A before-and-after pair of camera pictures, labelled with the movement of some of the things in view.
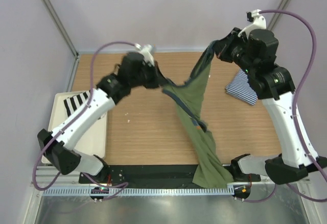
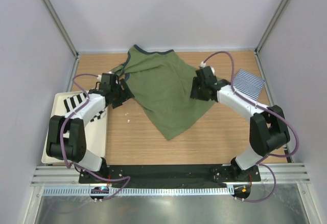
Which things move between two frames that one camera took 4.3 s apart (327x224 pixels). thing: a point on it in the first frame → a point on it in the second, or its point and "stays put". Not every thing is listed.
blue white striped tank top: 240,89 stays put
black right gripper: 222,47 → 194,93
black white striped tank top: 73,103 stays put
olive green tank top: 187,96 → 161,82
